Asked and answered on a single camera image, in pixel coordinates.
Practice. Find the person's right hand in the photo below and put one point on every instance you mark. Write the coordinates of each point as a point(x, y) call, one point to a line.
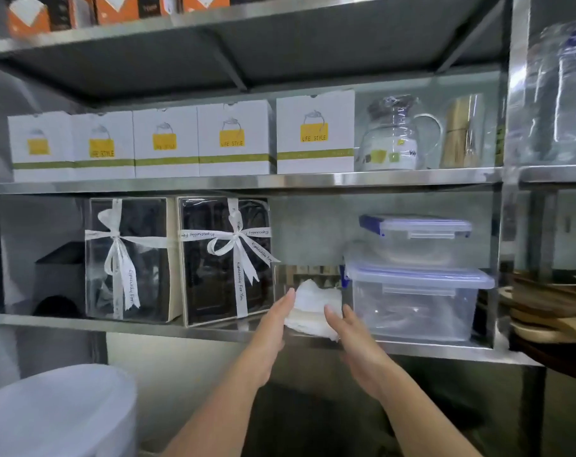
point(361, 356)

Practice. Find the person's left hand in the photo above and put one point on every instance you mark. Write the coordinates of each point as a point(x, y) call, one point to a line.
point(267, 342)

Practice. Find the person's right thumb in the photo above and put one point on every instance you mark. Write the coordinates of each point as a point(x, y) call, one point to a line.
point(333, 319)

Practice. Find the person's left fingers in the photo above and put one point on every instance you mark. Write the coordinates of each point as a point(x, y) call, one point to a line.
point(282, 309)

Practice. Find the white cloth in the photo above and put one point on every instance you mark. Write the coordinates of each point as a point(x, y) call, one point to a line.
point(311, 306)

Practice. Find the person's right forearm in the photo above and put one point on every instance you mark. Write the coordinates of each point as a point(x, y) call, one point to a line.
point(419, 416)

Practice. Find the person's left forearm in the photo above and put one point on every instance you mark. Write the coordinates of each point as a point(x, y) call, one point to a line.
point(211, 416)

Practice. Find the small clear box wooden pieces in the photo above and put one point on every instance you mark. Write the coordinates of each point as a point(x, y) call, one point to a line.
point(307, 273)

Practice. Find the clear gift box white ribbon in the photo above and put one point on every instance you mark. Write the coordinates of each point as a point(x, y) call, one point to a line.
point(128, 261)
point(223, 261)

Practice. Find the large clear plastic container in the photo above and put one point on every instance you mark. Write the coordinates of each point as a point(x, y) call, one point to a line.
point(414, 302)

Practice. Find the small clear container blue lid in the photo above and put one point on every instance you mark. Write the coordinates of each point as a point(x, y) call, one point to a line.
point(419, 237)

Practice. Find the stainless steel shelf rack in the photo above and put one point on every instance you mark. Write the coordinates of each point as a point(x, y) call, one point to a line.
point(249, 181)

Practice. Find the white box with yellow label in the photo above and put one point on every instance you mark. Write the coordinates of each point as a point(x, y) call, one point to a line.
point(41, 147)
point(166, 142)
point(103, 146)
point(233, 137)
point(315, 133)

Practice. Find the wrapped glass pitcher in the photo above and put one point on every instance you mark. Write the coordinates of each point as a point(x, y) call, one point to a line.
point(390, 137)

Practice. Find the stack of wooden boards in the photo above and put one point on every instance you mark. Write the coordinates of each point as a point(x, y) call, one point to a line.
point(552, 309)

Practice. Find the wooden item in clear pack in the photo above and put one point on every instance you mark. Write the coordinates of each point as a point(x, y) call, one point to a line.
point(461, 133)

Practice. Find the orange and black box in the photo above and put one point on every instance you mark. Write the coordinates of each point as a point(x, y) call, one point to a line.
point(119, 7)
point(204, 1)
point(28, 17)

